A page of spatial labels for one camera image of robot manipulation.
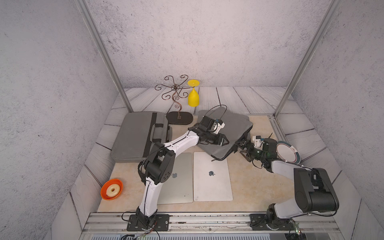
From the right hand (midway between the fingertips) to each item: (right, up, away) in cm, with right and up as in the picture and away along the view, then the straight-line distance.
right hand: (238, 146), depth 89 cm
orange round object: (-74, -23, -9) cm, 78 cm away
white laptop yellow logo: (-16, -19, -2) cm, 25 cm away
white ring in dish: (-69, -22, -8) cm, 73 cm away
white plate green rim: (+36, -5, +12) cm, 38 cm away
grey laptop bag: (+3, +11, +17) cm, 20 cm away
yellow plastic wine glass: (-26, +30, +11) cm, 42 cm away
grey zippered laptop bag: (-66, +7, +16) cm, 68 cm away
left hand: (-6, +3, -2) cm, 7 cm away
